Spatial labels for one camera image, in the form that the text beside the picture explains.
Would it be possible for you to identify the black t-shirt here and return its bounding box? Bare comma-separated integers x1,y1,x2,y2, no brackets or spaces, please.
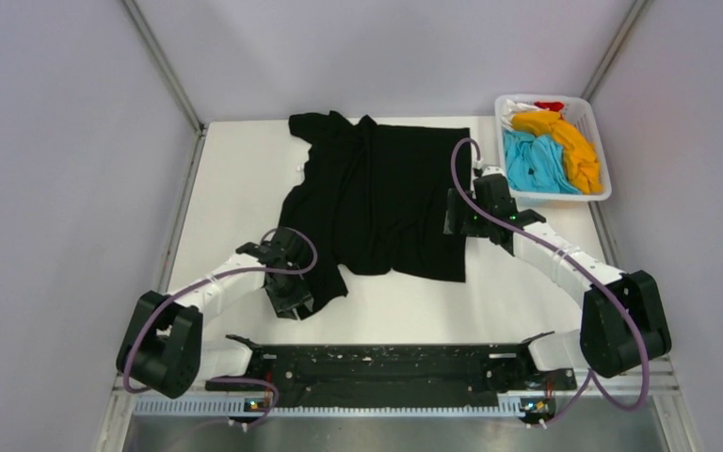
276,111,472,319

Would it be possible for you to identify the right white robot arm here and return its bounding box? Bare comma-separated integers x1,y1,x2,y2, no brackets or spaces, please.
444,173,672,388

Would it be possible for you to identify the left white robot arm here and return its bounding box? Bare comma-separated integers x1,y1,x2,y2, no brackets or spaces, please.
116,227,318,398

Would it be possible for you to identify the blue t-shirt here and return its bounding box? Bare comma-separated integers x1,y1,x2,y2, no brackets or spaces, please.
503,130,583,195

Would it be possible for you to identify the white plastic laundry basket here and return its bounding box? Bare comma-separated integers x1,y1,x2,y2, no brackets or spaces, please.
494,94,612,206

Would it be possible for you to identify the yellow t-shirt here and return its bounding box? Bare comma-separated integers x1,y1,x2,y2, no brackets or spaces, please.
512,110,603,195

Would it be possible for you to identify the white t-shirt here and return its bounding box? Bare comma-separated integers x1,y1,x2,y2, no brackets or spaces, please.
500,99,545,130

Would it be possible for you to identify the red t-shirt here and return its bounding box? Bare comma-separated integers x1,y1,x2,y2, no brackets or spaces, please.
534,101,565,112

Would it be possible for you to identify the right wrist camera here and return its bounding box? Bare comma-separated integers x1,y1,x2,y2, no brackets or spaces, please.
473,161,506,181

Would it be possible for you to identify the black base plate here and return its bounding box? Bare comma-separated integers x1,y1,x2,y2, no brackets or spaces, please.
205,334,578,410

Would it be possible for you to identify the aluminium frame rail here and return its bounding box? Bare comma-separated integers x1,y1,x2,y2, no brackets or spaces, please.
96,358,703,451

